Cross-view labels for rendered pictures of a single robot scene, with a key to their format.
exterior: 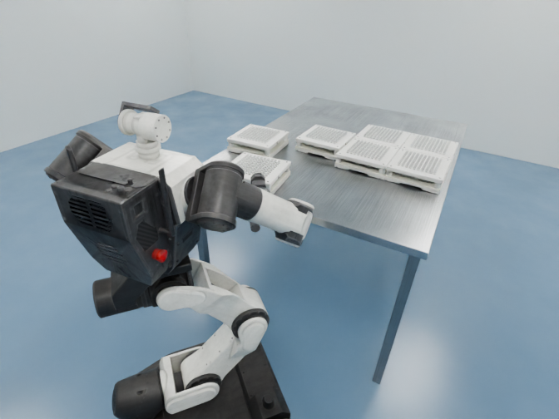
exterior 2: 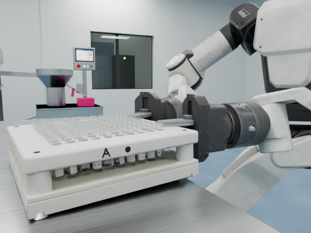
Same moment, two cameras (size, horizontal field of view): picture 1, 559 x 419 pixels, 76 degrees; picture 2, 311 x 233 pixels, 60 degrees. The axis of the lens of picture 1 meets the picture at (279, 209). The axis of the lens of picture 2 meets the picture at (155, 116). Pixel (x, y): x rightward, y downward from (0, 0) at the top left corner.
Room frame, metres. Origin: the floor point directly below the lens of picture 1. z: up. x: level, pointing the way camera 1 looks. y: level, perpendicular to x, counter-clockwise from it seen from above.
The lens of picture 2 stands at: (1.72, 0.46, 1.00)
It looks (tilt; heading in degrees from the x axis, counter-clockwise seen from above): 7 degrees down; 216
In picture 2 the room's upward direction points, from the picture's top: straight up
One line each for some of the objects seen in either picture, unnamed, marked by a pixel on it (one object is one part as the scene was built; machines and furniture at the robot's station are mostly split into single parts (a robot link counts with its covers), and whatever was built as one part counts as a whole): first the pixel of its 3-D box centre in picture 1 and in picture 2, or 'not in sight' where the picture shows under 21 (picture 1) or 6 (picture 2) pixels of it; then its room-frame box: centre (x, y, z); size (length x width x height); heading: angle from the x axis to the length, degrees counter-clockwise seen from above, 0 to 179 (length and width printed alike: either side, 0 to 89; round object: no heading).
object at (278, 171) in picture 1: (255, 168); (94, 133); (1.42, 0.11, 0.91); 0.25 x 0.24 x 0.02; 69
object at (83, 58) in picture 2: not in sight; (84, 76); (-0.28, -1.98, 1.07); 0.23 x 0.10 x 0.62; 150
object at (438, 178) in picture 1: (419, 165); not in sight; (1.52, -0.65, 0.91); 0.25 x 0.24 x 0.02; 61
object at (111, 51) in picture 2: not in sight; (122, 62); (-2.52, -3.48, 1.43); 1.38 x 0.01 x 1.16; 150
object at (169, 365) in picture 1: (189, 377); not in sight; (0.82, 0.34, 0.28); 0.21 x 0.20 x 0.13; 113
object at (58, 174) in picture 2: not in sight; (57, 164); (1.52, 0.16, 0.89); 0.01 x 0.01 x 0.07
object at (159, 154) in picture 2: not in sight; (159, 146); (1.38, 0.21, 0.90); 0.01 x 0.01 x 0.07
